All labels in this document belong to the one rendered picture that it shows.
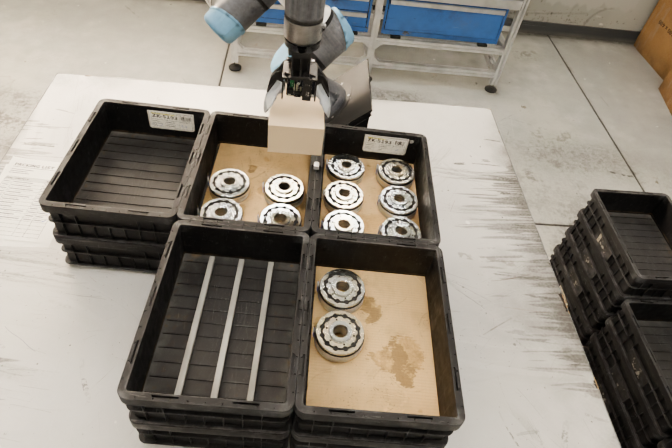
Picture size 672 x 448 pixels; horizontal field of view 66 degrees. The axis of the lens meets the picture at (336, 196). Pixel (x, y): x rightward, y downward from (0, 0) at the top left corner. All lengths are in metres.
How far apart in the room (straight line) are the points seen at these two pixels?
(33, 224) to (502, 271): 1.27
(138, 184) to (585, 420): 1.21
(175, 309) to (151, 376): 0.15
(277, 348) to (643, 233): 1.53
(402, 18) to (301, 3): 2.24
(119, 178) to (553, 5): 3.63
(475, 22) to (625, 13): 1.69
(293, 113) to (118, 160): 0.56
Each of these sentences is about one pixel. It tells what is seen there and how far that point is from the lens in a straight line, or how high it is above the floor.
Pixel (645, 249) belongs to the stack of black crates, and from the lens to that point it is 2.16.
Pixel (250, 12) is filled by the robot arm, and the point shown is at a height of 1.33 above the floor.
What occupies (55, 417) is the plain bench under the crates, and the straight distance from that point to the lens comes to 1.26.
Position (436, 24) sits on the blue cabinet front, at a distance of 3.26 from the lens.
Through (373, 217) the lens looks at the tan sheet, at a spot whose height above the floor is 0.83.
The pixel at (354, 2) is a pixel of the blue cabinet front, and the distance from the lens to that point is 3.14.
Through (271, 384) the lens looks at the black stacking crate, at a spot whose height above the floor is 0.83.
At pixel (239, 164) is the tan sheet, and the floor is 0.83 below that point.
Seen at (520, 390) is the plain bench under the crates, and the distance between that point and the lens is 1.34.
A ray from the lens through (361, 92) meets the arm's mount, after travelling 1.60.
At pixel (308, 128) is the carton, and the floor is 1.12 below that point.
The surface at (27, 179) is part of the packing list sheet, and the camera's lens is 1.71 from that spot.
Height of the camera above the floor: 1.81
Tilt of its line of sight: 45 degrees down
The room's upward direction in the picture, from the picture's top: 9 degrees clockwise
